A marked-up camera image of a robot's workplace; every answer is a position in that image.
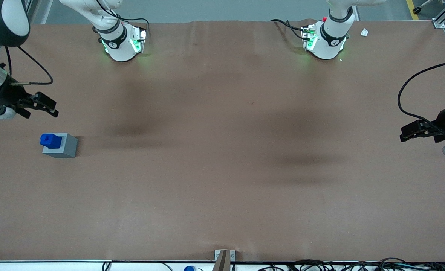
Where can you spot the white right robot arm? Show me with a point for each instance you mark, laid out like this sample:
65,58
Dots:
7,19

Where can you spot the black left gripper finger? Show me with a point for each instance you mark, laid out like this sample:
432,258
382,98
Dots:
418,136
420,126

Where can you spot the brown table mat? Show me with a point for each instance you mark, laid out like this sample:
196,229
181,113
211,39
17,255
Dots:
222,150

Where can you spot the metal bracket with brown bar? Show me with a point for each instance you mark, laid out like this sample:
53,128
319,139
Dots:
224,259

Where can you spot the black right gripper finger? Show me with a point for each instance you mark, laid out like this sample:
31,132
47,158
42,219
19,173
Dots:
43,102
24,112

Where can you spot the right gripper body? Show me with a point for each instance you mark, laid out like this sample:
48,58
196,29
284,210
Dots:
4,96

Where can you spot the black caster wheel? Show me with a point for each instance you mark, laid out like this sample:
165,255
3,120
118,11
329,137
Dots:
417,10

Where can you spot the blue plastic part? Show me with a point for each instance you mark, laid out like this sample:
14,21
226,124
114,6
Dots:
51,140

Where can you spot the gray square base block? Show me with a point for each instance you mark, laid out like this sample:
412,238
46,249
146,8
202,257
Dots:
68,148

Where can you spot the small white paper scrap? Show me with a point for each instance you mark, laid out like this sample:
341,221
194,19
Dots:
364,32

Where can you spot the yellow floor tape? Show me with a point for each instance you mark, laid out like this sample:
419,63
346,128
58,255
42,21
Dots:
413,9

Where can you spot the grey aluminium frame brace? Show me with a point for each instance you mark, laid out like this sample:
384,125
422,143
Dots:
39,11

